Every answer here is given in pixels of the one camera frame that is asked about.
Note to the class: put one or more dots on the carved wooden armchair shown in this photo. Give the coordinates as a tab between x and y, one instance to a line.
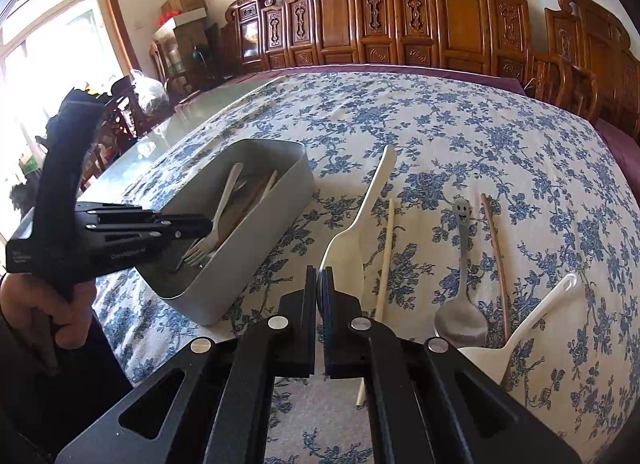
590	33

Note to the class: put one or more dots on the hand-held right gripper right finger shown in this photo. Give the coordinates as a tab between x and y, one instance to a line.
330	334

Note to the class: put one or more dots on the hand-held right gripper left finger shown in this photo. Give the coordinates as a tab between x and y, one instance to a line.
311	324

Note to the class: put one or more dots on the purple armchair cushion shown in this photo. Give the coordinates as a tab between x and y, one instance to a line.
625	148

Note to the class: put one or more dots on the blue floral tablecloth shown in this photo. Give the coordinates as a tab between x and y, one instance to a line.
450	133

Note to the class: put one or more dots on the purple sofa cushion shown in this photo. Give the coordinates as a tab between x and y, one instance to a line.
512	83

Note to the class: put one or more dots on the person's left forearm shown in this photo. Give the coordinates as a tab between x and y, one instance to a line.
75	394

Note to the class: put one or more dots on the white rice spoon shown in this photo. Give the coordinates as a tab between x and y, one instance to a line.
530	324

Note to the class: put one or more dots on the brown chopstick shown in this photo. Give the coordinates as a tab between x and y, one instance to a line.
250	204
495	254

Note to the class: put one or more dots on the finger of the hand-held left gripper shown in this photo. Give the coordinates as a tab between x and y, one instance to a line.
180	221
190	236

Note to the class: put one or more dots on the carved wooden sofa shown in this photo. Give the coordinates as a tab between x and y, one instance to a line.
380	13

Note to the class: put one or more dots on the grey metal tray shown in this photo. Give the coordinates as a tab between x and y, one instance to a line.
260	269

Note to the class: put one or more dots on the clear plastic bag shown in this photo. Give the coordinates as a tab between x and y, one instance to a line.
150	91

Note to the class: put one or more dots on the metal smiley spoon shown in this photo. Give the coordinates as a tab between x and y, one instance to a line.
460	319

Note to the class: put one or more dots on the person's left hand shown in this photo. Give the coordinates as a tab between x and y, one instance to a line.
70	316

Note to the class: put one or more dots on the white flat box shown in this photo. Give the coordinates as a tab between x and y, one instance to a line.
180	23

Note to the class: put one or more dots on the stack of cardboard boxes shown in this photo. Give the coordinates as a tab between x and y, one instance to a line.
192	46

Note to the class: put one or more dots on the cream plastic spoon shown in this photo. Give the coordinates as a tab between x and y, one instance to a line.
360	224

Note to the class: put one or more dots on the cream chopstick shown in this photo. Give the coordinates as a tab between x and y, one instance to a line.
387	254
269	183

